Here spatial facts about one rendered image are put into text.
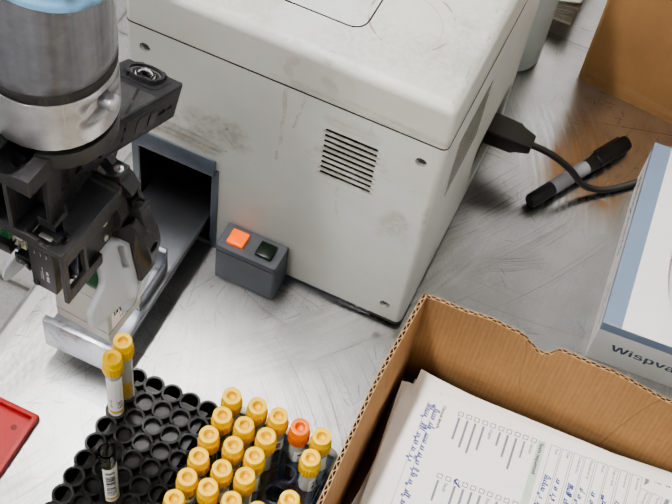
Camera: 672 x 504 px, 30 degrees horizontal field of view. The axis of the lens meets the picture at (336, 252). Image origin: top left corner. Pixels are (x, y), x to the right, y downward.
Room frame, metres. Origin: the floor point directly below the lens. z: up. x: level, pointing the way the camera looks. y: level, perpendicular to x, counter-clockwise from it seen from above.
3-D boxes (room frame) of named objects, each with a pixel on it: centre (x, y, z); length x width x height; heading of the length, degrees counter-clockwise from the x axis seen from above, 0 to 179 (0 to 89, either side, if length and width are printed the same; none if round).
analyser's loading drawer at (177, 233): (0.61, 0.17, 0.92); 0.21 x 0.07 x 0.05; 164
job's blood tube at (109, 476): (0.39, 0.14, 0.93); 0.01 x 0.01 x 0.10
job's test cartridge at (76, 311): (0.47, 0.16, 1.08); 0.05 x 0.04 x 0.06; 70
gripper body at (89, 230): (0.44, 0.17, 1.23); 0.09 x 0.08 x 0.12; 160
